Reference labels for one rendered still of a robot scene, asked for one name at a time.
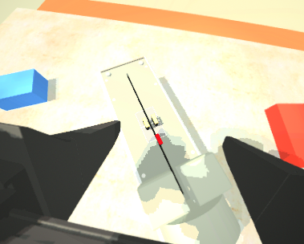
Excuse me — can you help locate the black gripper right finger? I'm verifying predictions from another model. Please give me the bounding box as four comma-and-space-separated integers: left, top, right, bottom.
222, 136, 304, 244

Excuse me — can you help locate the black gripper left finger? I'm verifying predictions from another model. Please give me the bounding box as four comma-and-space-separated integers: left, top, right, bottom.
0, 120, 120, 221

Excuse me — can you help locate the blue rectangular block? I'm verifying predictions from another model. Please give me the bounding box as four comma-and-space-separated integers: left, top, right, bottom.
0, 69, 48, 111

